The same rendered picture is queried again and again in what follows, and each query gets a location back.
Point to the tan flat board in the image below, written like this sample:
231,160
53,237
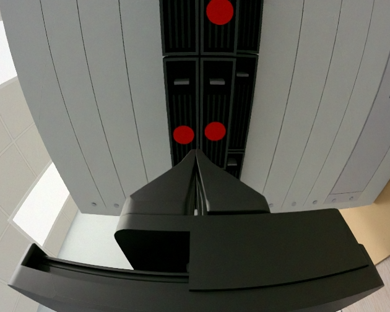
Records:
371,225

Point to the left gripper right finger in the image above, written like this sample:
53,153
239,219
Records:
220,193

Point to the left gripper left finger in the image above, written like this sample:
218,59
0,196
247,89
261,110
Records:
172,192

